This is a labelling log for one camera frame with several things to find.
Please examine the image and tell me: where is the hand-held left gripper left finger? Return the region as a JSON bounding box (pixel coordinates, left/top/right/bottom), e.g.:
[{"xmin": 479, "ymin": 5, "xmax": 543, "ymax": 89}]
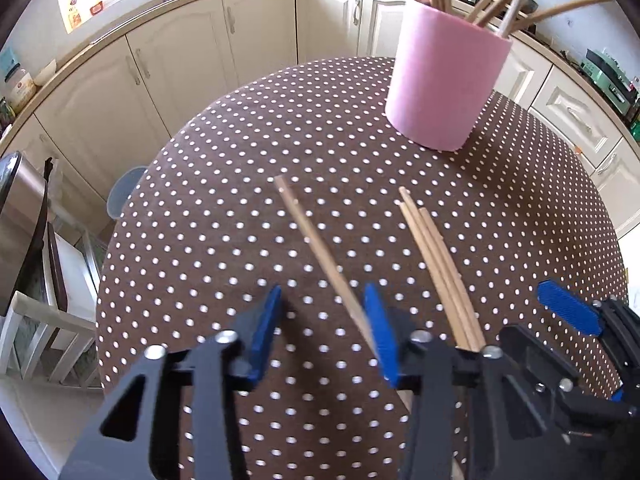
[{"xmin": 59, "ymin": 285, "xmax": 283, "ymax": 480}]

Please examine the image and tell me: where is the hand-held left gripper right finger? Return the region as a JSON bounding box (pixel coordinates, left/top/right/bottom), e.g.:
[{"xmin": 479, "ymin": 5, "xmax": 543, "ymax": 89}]
[{"xmin": 363, "ymin": 282, "xmax": 561, "ymax": 480}]

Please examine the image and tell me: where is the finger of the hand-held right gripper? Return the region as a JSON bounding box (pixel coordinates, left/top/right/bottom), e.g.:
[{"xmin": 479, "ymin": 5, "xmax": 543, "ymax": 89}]
[
  {"xmin": 537, "ymin": 281, "xmax": 640, "ymax": 361},
  {"xmin": 499, "ymin": 324, "xmax": 628, "ymax": 431}
]

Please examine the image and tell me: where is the tapered wooden chopstick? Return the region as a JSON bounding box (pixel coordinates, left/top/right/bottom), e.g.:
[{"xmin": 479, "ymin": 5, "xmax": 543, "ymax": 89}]
[
  {"xmin": 419, "ymin": 207, "xmax": 489, "ymax": 350},
  {"xmin": 273, "ymin": 175, "xmax": 416, "ymax": 413},
  {"xmin": 398, "ymin": 186, "xmax": 480, "ymax": 351},
  {"xmin": 399, "ymin": 203, "xmax": 470, "ymax": 351}
]

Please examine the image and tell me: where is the pink chopstick holder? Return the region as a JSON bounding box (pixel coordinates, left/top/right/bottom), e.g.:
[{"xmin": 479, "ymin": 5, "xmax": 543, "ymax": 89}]
[{"xmin": 385, "ymin": 0, "xmax": 514, "ymax": 152}]

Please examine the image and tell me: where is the brown polka dot tablecloth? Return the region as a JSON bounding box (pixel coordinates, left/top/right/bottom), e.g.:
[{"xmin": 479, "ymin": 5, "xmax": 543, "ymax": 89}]
[{"xmin": 95, "ymin": 56, "xmax": 629, "ymax": 480}]

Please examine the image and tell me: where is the grey plastic bin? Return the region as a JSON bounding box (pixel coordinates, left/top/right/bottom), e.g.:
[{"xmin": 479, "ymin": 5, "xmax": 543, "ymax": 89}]
[{"xmin": 106, "ymin": 166, "xmax": 149, "ymax": 221}]

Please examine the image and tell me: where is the white storage rack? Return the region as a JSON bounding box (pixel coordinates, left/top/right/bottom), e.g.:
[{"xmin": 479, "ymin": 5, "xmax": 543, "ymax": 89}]
[{"xmin": 0, "ymin": 232, "xmax": 103, "ymax": 388}]

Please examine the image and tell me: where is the green electric grill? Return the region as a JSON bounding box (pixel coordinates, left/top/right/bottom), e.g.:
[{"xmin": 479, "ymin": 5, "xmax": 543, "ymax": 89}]
[{"xmin": 580, "ymin": 49, "xmax": 640, "ymax": 111}]

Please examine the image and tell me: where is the silver and black rice cooker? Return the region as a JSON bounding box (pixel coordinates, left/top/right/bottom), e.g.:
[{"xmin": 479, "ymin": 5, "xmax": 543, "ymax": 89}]
[{"xmin": 0, "ymin": 151, "xmax": 68, "ymax": 317}]

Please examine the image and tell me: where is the beige kitchen countertop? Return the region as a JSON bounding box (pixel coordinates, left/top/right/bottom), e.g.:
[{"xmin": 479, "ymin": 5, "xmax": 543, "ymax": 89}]
[{"xmin": 0, "ymin": 0, "xmax": 640, "ymax": 158}]

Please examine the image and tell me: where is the white bowl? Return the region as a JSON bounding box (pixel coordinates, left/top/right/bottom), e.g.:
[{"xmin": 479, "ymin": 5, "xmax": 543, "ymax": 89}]
[{"xmin": 32, "ymin": 59, "xmax": 58, "ymax": 87}]

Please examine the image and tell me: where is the jar with white label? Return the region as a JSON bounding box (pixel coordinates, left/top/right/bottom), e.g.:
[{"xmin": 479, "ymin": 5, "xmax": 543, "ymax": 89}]
[{"xmin": 2, "ymin": 67, "xmax": 38, "ymax": 111}]

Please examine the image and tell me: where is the orange bottle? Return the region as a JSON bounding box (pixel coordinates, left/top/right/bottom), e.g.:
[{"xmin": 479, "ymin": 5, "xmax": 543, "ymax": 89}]
[{"xmin": 64, "ymin": 0, "xmax": 84, "ymax": 31}]

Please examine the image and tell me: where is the teal box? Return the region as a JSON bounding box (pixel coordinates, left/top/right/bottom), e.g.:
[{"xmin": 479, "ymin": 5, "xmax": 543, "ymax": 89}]
[{"xmin": 0, "ymin": 47, "xmax": 21, "ymax": 81}]

